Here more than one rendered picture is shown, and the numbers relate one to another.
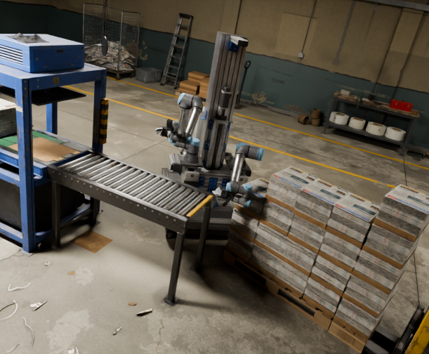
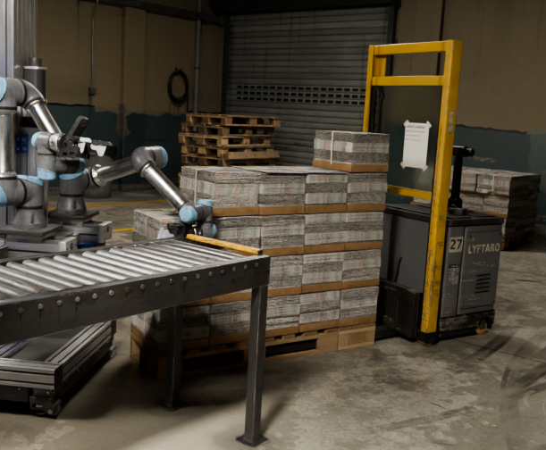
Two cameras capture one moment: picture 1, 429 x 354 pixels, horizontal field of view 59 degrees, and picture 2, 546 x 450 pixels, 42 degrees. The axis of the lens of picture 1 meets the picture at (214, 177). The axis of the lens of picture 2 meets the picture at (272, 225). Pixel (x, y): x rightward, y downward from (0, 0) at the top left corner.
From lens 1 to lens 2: 330 cm
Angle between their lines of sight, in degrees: 68
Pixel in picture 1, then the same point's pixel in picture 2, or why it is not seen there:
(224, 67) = (21, 19)
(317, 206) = (288, 186)
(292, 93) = not seen: outside the picture
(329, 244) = (313, 229)
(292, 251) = (273, 272)
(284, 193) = (238, 193)
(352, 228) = (331, 192)
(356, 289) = (353, 266)
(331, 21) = not seen: outside the picture
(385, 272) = (373, 223)
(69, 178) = (33, 308)
